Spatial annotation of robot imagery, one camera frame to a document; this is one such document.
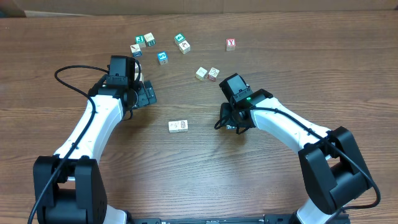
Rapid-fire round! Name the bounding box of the pineapple picture wooden block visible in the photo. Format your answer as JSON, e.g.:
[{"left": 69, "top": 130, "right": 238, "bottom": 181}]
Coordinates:
[{"left": 179, "top": 120, "right": 188, "bottom": 132}]

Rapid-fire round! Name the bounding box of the wooden block red bottom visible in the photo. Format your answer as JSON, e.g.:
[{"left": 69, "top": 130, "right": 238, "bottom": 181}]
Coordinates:
[{"left": 168, "top": 121, "right": 180, "bottom": 133}]

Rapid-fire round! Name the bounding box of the red letter Y block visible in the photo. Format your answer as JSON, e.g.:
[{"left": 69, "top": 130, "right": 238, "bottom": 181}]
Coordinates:
[{"left": 226, "top": 39, "right": 236, "bottom": 51}]

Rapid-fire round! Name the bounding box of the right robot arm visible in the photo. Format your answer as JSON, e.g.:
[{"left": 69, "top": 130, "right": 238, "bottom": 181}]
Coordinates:
[{"left": 215, "top": 73, "right": 377, "bottom": 223}]

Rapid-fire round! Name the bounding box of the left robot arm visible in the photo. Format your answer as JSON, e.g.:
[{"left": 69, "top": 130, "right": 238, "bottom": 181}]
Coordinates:
[{"left": 28, "top": 55, "right": 157, "bottom": 223}]

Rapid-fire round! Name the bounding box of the wooden block red side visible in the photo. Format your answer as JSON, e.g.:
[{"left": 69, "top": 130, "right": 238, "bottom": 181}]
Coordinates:
[{"left": 139, "top": 73, "right": 144, "bottom": 82}]

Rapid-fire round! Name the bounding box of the wooden block blue side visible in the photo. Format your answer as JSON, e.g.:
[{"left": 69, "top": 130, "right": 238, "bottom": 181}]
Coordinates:
[{"left": 130, "top": 44, "right": 142, "bottom": 57}]

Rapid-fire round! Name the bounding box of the green letter block left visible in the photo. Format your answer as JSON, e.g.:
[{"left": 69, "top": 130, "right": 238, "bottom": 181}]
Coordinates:
[{"left": 135, "top": 35, "right": 146, "bottom": 48}]

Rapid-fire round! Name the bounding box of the blue number five block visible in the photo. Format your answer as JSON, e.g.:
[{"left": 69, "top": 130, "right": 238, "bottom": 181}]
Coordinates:
[{"left": 157, "top": 51, "right": 169, "bottom": 65}]

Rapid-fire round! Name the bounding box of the wooden block red edge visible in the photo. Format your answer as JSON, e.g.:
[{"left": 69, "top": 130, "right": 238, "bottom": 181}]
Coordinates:
[{"left": 207, "top": 67, "right": 220, "bottom": 82}]

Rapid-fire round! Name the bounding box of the wooden block green side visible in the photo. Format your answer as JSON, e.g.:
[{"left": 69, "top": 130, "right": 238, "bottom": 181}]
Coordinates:
[{"left": 144, "top": 32, "right": 156, "bottom": 47}]

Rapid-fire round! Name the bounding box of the wooden block yellow side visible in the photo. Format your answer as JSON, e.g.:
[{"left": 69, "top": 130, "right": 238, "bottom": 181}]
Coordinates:
[{"left": 195, "top": 67, "right": 208, "bottom": 81}]

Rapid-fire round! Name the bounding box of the green number four block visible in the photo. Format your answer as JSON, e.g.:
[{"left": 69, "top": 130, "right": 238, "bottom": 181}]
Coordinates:
[{"left": 174, "top": 33, "right": 186, "bottom": 45}]

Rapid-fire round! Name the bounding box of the plain wooden picture block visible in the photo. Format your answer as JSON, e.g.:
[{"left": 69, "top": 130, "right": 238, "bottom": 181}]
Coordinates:
[{"left": 178, "top": 40, "right": 191, "bottom": 54}]

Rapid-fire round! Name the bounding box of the cardboard panel at back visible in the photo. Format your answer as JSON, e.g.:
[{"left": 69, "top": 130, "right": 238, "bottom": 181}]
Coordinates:
[{"left": 0, "top": 0, "right": 398, "bottom": 18}]

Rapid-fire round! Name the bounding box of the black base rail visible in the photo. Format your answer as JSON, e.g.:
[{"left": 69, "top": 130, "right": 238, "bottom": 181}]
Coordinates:
[{"left": 127, "top": 214, "right": 300, "bottom": 224}]

